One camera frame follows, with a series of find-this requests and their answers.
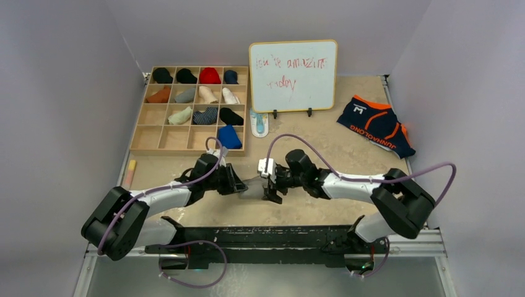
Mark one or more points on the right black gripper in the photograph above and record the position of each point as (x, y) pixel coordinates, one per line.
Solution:
(270, 193)

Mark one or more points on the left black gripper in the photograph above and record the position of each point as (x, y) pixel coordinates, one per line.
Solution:
(233, 184)

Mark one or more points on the navy orange boxer briefs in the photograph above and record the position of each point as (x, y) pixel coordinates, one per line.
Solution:
(378, 123)

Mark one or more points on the grey underwear cream waistband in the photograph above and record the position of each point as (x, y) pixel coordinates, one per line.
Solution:
(255, 189)

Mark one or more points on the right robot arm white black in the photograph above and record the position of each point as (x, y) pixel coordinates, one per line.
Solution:
(402, 205)

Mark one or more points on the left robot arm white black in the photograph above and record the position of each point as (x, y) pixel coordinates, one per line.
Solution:
(116, 223)

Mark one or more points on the blue rolled garment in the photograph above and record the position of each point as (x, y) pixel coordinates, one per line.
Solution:
(228, 137)

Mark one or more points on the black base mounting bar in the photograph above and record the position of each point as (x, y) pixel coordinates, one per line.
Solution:
(330, 245)

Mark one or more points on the white blue whiteboard eraser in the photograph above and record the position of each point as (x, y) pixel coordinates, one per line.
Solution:
(259, 123)

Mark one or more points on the black rolled garment third row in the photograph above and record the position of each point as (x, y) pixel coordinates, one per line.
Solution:
(229, 117)

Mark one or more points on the navy striped rolled garment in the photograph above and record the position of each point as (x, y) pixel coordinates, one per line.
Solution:
(207, 117)

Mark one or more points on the light green rolled garment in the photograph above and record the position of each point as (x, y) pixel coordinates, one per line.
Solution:
(180, 117)

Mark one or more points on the white rolled garment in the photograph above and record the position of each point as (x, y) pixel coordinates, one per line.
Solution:
(229, 97)

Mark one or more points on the wooden compartment organizer tray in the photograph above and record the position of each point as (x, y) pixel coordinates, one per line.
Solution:
(153, 135)

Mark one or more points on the beige rolled garment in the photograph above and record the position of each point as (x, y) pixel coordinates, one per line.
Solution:
(207, 96)

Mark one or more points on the grey rolled garment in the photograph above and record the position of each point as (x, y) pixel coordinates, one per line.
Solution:
(186, 96)

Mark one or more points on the yellow pink marker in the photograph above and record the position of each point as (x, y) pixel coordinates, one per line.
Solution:
(129, 174)

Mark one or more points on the navy rolled garment top row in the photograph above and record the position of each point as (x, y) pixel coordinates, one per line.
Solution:
(230, 77)

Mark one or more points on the red rolled garment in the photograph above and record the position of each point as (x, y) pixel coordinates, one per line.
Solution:
(209, 75)

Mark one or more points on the rust orange rolled garment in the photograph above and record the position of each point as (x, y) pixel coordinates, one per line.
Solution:
(162, 96)

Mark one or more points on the whiteboard with red writing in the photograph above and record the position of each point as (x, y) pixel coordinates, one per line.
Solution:
(291, 76)

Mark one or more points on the black rolled garment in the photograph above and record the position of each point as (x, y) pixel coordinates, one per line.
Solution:
(185, 76)
(161, 75)

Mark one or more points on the black rolled garment far left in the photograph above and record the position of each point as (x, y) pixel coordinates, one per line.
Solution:
(161, 75)

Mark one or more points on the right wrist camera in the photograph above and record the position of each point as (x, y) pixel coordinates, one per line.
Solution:
(267, 169)

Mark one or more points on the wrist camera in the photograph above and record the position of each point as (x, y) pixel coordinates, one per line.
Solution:
(267, 169)
(221, 154)

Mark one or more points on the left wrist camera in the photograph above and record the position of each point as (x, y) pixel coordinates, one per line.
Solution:
(221, 154)

